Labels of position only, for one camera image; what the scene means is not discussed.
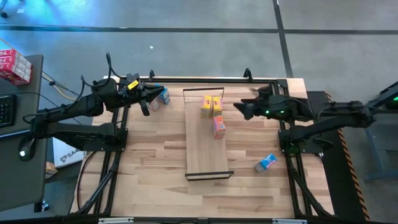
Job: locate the black computer mouse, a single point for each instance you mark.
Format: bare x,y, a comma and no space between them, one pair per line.
26,149

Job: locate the desk caster wheel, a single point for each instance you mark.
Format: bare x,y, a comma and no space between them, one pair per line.
43,206

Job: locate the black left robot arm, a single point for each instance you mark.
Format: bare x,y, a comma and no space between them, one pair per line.
68,109

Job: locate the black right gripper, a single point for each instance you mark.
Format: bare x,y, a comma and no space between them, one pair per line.
267,105

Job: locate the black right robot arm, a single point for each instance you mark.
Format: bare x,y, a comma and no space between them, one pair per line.
342,116

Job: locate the device with green light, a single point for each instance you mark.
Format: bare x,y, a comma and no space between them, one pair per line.
394,102

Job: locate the black keyboard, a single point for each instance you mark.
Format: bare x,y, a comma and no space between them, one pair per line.
7,110

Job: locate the chair caster wheel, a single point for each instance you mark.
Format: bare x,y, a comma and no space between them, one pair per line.
3,14

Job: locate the blue cereal box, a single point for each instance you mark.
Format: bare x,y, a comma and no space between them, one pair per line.
165,96
265,162

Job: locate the wooden shelf with black rails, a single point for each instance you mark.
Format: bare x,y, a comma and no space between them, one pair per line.
205,149

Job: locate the black mat with hazard stripe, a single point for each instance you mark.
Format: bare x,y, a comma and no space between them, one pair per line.
342,186

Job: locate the dark metal cart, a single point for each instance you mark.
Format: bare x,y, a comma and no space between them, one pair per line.
373,155

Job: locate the yellow cereal box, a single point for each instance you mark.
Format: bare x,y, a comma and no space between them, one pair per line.
217,105
206,105

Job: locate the black desk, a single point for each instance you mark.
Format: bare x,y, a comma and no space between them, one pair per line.
21,186

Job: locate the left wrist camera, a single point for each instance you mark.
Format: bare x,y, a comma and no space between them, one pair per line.
133,77

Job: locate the small brown cardboard box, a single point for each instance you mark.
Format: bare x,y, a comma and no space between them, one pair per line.
50,168

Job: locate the white cardboard box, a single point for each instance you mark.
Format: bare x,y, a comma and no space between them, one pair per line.
66,155

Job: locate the red carton stack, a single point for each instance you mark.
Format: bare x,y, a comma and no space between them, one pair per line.
14,67

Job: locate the silver frame bracket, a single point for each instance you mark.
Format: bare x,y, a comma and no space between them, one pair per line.
115,220
289,221

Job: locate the black aluminium table frame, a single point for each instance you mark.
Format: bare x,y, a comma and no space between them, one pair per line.
199,80

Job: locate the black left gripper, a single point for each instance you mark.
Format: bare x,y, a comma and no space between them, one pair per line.
132,93

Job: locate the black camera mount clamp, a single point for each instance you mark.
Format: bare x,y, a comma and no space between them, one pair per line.
151,74
247,74

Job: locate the orange cereal box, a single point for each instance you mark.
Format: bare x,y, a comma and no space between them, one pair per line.
154,105
219,127

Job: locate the yellow label tag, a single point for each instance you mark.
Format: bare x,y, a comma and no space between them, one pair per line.
133,84

